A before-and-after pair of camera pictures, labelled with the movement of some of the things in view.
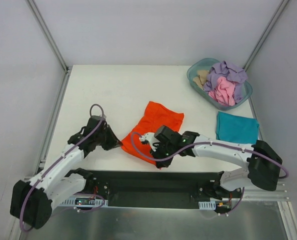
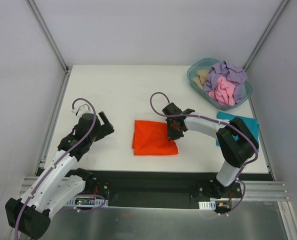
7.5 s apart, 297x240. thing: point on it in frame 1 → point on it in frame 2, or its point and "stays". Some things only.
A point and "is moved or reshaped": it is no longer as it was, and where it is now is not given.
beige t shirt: (201, 78) stays
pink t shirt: (224, 93) stays
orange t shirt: (155, 116) is moved or reshaped
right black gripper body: (157, 150) → (172, 132)
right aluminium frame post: (265, 34) stays
